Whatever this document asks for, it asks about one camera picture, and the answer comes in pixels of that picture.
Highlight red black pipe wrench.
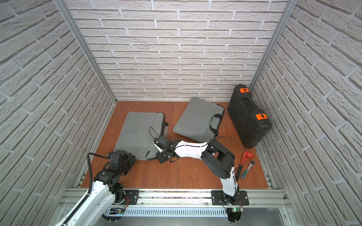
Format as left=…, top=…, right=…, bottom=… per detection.
left=235, top=151, right=254, bottom=181

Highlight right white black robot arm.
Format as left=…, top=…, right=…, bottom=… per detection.
left=154, top=136, right=239, bottom=205

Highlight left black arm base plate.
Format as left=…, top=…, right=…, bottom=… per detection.
left=121, top=189, right=140, bottom=205

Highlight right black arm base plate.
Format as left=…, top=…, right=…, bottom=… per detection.
left=211, top=190, right=249, bottom=206

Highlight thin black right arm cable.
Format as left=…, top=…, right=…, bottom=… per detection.
left=212, top=137, right=246, bottom=170

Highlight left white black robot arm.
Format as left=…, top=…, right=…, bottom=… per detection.
left=57, top=150, right=136, bottom=226

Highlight green handled ratchet wrench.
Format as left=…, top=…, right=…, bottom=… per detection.
left=240, top=160, right=255, bottom=179

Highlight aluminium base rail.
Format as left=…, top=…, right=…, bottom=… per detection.
left=58, top=187, right=292, bottom=210

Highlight black tool case orange latches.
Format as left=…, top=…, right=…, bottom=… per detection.
left=227, top=84, right=272, bottom=149

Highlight grey laptop bag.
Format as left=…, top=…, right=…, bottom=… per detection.
left=173, top=98, right=225, bottom=143
left=115, top=112, right=168, bottom=161

